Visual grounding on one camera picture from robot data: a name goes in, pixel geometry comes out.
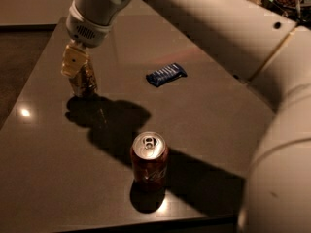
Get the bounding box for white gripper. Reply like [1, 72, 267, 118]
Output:
[61, 1, 114, 79]

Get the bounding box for orange soda can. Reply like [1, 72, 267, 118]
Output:
[69, 62, 97, 98]

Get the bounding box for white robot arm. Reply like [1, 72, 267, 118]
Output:
[66, 0, 311, 233]

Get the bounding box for red coke can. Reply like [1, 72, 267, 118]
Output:
[130, 132, 169, 192]

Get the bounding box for blue snack bar wrapper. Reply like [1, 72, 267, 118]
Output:
[146, 63, 188, 87]

